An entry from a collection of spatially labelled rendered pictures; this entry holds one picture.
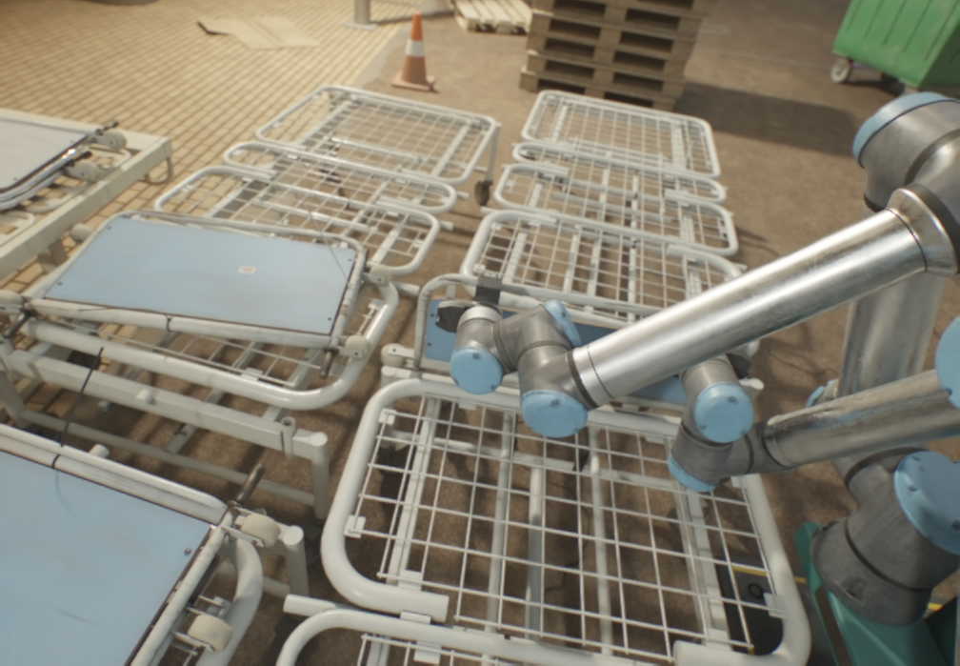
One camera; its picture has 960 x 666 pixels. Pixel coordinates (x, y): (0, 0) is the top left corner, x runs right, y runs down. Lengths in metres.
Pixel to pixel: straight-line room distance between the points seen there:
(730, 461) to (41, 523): 1.15
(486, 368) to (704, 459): 0.41
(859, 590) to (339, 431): 1.37
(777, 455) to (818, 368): 1.66
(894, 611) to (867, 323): 0.52
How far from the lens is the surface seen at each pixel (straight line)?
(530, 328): 0.93
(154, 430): 2.06
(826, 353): 2.92
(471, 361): 0.95
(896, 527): 1.25
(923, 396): 0.96
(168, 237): 1.81
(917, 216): 0.83
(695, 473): 1.14
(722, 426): 1.06
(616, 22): 4.87
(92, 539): 1.17
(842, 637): 1.35
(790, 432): 1.13
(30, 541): 1.21
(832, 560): 1.35
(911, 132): 0.94
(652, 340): 0.81
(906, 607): 1.37
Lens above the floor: 1.52
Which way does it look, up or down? 39 degrees down
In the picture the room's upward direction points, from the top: 8 degrees clockwise
